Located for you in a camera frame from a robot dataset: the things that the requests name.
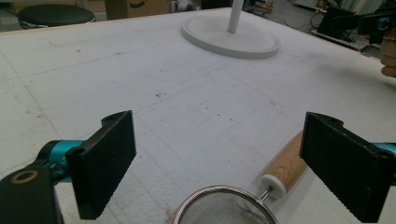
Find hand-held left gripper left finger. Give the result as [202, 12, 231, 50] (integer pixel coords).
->
[65, 110, 137, 220]

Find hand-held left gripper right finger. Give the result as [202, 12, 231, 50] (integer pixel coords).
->
[299, 111, 396, 224]

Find metal mesh strainer wooden handle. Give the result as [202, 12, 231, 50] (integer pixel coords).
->
[169, 130, 309, 224]

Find black equipment on platform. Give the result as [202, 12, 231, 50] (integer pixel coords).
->
[317, 5, 362, 43]

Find white round-base stand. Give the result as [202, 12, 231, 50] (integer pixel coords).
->
[180, 0, 282, 60]

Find black round stool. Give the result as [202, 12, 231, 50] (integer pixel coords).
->
[17, 3, 97, 30]

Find cardboard box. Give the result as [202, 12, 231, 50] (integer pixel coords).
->
[104, 0, 171, 21]

